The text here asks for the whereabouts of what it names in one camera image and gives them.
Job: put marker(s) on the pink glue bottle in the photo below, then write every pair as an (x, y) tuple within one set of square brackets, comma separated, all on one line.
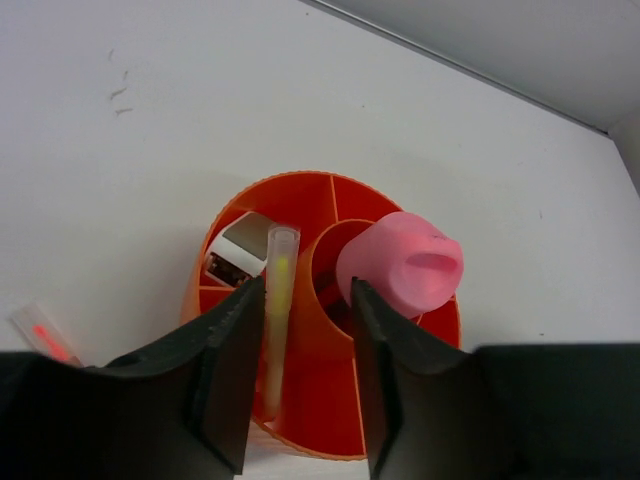
[(412, 265)]

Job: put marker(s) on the yellow beige stick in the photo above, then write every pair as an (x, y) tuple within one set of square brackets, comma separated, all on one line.
[(283, 247)]

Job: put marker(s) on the white black stapler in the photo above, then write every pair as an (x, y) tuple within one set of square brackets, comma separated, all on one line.
[(239, 251)]

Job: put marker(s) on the pink thin pencil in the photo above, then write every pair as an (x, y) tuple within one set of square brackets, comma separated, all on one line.
[(42, 335)]

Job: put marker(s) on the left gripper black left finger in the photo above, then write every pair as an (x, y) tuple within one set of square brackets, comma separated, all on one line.
[(177, 408)]

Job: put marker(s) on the orange round organizer container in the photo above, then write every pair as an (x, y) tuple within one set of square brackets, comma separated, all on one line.
[(319, 413)]

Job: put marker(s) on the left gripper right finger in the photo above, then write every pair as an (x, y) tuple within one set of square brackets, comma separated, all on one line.
[(523, 411)]

